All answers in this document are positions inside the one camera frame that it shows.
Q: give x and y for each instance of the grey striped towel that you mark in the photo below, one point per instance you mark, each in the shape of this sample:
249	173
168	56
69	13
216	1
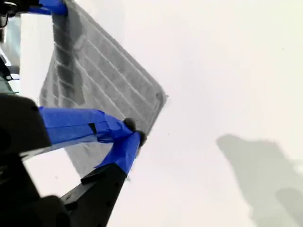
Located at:
106	82

